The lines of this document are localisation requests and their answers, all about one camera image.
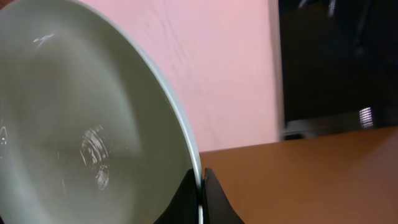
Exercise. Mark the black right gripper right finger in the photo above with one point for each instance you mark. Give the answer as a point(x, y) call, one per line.
point(216, 206)

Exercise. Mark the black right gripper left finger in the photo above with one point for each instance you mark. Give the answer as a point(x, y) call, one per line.
point(183, 208)

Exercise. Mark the pale green plate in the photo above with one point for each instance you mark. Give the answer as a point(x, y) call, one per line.
point(91, 132)

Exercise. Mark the dark background furniture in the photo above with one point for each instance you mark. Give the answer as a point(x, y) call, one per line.
point(339, 66)

